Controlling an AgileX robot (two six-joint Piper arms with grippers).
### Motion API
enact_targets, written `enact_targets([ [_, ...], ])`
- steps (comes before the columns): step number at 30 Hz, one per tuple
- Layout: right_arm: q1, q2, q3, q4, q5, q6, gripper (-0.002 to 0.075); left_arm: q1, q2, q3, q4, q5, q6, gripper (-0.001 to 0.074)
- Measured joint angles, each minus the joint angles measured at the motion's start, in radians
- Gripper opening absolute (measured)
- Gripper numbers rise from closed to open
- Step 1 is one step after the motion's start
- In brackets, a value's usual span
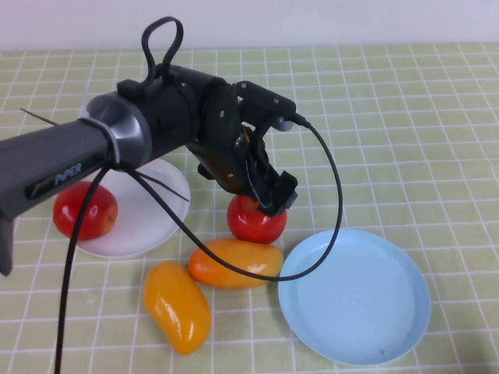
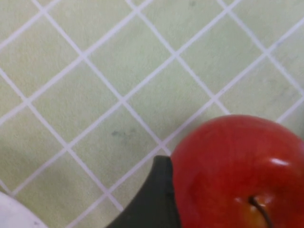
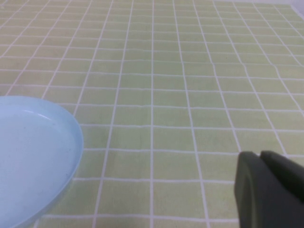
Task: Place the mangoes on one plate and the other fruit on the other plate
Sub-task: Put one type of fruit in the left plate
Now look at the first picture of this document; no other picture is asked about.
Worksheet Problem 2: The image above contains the red apple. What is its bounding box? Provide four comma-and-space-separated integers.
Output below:
53, 181, 119, 242
226, 194, 288, 245

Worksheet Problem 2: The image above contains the white round plate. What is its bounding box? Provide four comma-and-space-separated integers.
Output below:
73, 155, 192, 259

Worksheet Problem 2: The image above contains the green checked tablecloth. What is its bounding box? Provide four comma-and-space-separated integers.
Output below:
0, 42, 499, 374

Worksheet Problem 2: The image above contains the black left camera cable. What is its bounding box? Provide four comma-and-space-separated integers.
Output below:
53, 112, 344, 374

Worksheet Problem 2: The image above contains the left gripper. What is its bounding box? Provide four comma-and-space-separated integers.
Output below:
196, 132, 299, 217

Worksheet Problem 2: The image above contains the yellow mango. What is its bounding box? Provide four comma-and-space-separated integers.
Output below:
142, 259, 212, 356

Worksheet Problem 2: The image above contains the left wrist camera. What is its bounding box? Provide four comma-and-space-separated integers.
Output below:
235, 80, 298, 132

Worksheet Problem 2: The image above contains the orange mango with reddish end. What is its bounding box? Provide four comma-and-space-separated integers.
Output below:
188, 238, 285, 290

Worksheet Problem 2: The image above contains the light blue round plate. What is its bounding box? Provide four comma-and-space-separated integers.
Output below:
278, 228, 432, 366

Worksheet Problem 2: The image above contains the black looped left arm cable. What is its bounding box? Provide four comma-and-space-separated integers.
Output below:
140, 16, 185, 85

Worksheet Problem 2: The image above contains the white zip tie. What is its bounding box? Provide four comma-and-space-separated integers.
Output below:
103, 118, 124, 172

